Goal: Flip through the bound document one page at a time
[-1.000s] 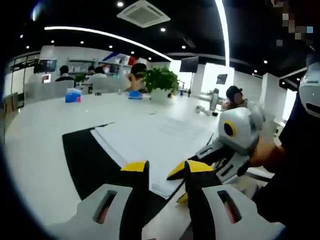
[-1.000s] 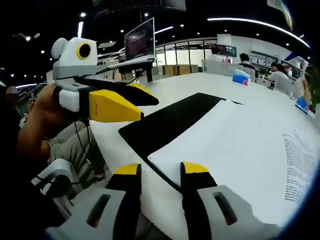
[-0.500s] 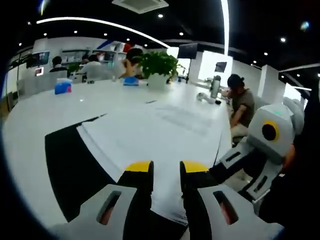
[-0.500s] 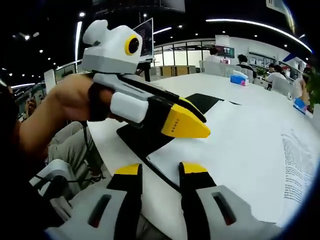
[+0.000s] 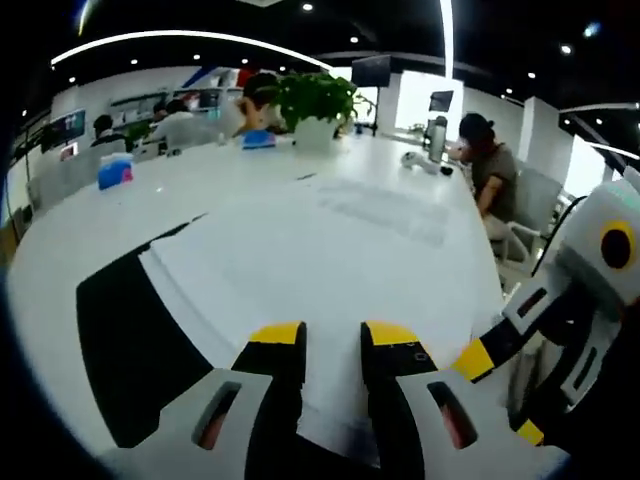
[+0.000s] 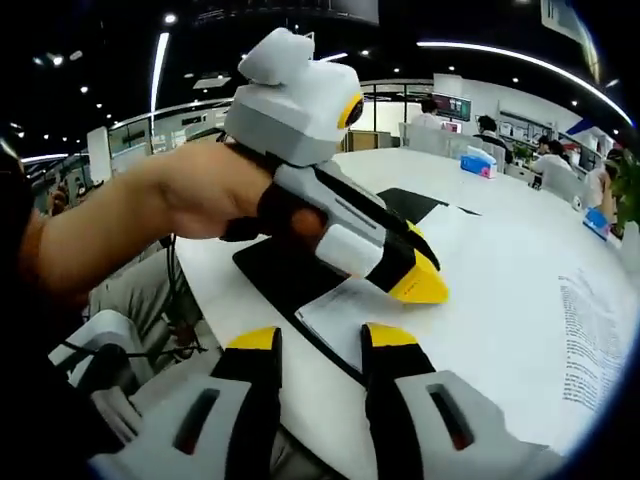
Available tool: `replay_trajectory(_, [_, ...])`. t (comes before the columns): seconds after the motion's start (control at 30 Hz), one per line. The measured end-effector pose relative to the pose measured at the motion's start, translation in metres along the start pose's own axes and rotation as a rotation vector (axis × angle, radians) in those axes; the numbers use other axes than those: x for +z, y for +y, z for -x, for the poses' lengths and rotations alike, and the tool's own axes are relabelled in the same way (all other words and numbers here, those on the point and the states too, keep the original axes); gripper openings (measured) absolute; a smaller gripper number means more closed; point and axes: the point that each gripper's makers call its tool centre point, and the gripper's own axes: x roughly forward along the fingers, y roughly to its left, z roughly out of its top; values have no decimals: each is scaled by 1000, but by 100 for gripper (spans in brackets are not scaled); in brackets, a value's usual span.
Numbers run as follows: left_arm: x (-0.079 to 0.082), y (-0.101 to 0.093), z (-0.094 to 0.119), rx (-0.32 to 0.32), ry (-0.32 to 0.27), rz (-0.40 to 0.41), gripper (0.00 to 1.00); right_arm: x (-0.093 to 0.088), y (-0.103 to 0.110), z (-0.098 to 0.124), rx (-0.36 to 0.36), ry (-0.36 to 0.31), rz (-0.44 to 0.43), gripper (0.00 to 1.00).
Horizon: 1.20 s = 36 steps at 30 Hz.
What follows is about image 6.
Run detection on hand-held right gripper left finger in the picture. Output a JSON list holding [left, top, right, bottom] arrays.
[[89, 325, 284, 480]]

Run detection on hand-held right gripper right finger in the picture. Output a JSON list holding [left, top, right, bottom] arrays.
[[360, 322, 566, 480]]

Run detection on white bound document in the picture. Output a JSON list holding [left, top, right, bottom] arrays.
[[293, 202, 639, 444]]

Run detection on person's left hand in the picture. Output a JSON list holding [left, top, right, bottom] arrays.
[[147, 141, 325, 241]]

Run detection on black desk mat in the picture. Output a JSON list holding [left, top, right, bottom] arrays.
[[232, 187, 482, 386]]

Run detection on ceiling air vent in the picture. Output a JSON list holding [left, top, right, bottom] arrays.
[[192, 73, 232, 91]]

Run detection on white desk partition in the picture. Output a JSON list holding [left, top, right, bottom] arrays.
[[399, 122, 484, 162]]

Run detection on blue tissue box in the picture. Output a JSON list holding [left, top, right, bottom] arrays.
[[582, 205, 614, 237], [459, 145, 499, 180]]

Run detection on white waist device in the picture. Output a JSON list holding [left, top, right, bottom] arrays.
[[47, 309, 152, 397]]

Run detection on person's grey trousers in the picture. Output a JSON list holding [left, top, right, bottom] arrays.
[[87, 249, 222, 387]]

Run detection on person's black shirt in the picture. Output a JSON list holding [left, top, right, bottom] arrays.
[[0, 149, 126, 480]]

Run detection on white flat panel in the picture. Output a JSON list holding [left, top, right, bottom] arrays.
[[87, 125, 113, 184]]

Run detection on long curved ceiling light strip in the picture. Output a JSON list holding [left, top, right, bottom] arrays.
[[417, 40, 634, 127]]

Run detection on green plant in white pot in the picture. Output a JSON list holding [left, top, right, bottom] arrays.
[[607, 147, 640, 274]]

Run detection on wall television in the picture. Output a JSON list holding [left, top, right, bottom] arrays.
[[432, 92, 473, 123]]

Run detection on black cable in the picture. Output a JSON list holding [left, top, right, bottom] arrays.
[[124, 232, 212, 362]]

